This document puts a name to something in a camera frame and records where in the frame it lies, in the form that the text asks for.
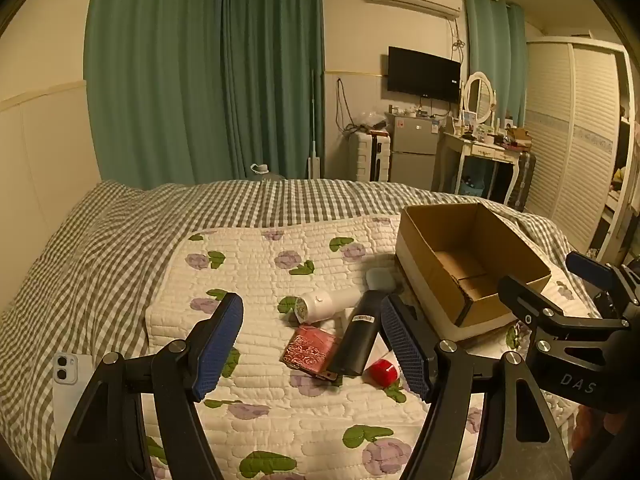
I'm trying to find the hanging black cables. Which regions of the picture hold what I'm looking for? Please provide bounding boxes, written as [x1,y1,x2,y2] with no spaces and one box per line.
[336,77,356,133]

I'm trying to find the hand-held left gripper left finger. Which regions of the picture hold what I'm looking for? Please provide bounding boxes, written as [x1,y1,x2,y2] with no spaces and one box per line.
[50,291,245,480]

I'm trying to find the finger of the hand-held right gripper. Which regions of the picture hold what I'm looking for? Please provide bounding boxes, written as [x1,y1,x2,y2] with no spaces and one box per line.
[497,275,628,356]
[566,252,640,306]

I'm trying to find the red capped white bottle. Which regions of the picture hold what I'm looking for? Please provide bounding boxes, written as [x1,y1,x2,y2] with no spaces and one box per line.
[363,357,401,390]

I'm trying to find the white cylindrical device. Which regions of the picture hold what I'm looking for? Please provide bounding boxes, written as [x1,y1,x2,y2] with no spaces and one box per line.
[292,287,362,323]

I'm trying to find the clear water jug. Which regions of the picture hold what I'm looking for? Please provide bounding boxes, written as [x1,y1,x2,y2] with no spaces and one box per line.
[250,162,286,181]

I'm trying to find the clear plastic bag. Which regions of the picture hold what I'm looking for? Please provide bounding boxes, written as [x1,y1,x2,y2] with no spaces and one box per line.
[350,110,388,133]

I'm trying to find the oval white mirror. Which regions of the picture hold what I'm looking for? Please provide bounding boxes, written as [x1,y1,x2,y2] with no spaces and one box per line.
[461,71,498,126]

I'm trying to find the small white case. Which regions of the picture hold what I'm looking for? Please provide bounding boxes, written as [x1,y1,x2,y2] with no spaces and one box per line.
[367,269,398,291]

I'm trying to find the white smartphone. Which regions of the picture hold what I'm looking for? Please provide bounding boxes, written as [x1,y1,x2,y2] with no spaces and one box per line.
[52,351,96,448]

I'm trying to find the wide green curtain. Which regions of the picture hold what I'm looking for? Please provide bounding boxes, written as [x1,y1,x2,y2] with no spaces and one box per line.
[86,0,226,190]

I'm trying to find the black wall television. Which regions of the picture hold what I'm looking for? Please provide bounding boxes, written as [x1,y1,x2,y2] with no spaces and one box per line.
[387,46,462,103]

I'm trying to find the black remote control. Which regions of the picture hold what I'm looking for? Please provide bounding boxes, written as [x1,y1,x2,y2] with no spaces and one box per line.
[327,289,383,378]

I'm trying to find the dark suitcase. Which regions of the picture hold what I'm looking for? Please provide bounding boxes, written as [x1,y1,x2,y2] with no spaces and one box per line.
[510,150,537,211]

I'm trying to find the cardboard box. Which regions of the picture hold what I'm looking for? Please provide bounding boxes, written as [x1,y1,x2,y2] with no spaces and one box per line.
[395,202,552,343]

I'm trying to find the pink floral card case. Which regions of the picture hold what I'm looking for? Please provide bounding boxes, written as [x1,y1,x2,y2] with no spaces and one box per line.
[281,325,343,378]

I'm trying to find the white dressing table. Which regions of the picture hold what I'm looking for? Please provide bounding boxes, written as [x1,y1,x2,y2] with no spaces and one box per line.
[435,127,523,206]

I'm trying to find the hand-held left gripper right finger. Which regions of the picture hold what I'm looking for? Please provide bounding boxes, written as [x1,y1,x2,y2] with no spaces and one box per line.
[380,294,573,480]

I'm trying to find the narrow green curtain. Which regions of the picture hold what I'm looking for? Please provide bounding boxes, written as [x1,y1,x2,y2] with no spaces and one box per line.
[462,0,528,128]

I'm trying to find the floral quilt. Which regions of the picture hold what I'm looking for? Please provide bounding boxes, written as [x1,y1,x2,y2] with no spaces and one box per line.
[142,215,601,480]

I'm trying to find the white louvred wardrobe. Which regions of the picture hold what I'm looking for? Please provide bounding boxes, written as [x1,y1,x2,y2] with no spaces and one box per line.
[522,35,636,261]

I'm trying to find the white suitcase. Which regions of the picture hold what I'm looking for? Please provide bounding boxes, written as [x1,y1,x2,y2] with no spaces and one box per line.
[347,130,392,183]

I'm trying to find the silver fridge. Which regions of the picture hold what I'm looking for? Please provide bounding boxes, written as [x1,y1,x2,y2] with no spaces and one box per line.
[387,112,443,191]

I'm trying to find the person's right hand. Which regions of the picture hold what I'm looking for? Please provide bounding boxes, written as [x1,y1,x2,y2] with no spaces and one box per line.
[572,405,608,461]

